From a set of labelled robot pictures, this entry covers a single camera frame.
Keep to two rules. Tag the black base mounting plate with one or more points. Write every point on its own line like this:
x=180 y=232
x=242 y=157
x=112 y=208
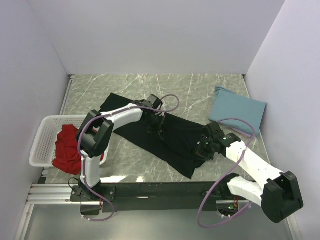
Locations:
x=145 y=196

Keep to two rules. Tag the folded blue t shirt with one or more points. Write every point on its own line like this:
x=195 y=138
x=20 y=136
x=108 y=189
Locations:
x=236 y=111

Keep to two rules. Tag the red t shirt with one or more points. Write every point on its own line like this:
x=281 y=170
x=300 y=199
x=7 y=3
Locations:
x=67 y=158

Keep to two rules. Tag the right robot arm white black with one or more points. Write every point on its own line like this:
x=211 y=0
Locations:
x=276 y=192

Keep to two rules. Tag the folded purple t shirt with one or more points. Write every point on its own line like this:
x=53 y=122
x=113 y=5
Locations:
x=243 y=129

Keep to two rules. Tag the aluminium rail frame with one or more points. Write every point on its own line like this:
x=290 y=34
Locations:
x=54 y=194

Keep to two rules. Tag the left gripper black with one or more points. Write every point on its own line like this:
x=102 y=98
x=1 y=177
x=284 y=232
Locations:
x=158 y=129

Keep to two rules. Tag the white plastic laundry basket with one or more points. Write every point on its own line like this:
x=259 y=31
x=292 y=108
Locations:
x=43 y=150

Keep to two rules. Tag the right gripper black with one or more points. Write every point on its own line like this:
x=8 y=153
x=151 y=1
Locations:
x=200 y=151

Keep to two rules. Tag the black t shirt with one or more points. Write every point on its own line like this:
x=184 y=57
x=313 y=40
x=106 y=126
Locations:
x=176 y=145

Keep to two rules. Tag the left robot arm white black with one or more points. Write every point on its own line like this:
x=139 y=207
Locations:
x=95 y=133

